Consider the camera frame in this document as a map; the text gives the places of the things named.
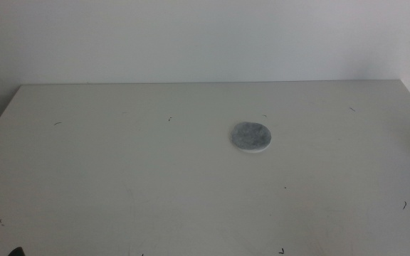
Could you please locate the round grey cup mat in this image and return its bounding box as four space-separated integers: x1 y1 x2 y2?
229 121 273 154

